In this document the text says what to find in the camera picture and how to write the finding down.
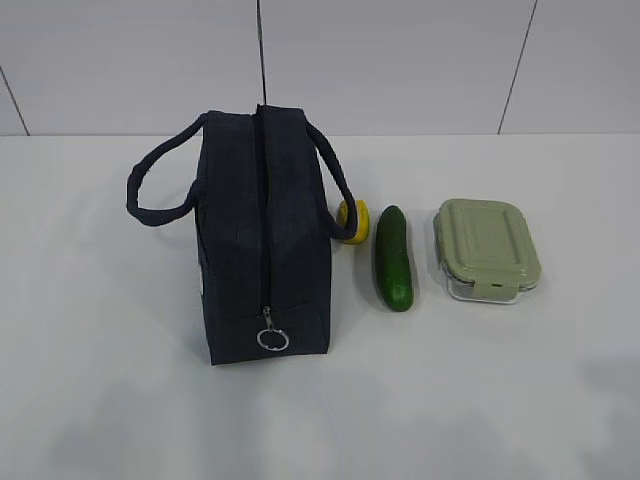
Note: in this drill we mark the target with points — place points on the yellow lemon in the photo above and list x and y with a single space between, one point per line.
363 221

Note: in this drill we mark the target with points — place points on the navy blue lunch bag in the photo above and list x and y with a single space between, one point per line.
268 198

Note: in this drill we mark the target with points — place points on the green cucumber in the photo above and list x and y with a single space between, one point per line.
391 260

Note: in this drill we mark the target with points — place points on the glass container with green lid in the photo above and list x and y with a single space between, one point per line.
486 251

